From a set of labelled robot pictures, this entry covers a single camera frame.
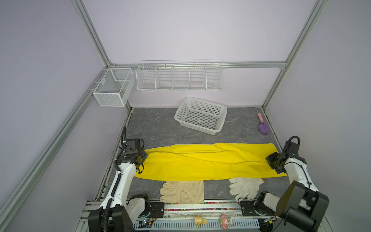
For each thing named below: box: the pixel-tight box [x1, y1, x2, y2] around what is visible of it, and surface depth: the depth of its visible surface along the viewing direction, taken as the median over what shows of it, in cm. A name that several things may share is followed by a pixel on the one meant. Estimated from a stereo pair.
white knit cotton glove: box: [228, 176, 265, 203], surface depth 82 cm
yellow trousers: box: [135, 142, 287, 181], surface depth 91 cm
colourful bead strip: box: [164, 201, 242, 212], surface depth 77 cm
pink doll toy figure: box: [220, 214, 233, 231], surface depth 69 cm
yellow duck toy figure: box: [194, 214, 208, 227], surface depth 69 cm
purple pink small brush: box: [257, 113, 270, 136], surface depth 107 cm
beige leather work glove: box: [159, 180, 205, 205], surface depth 81 cm
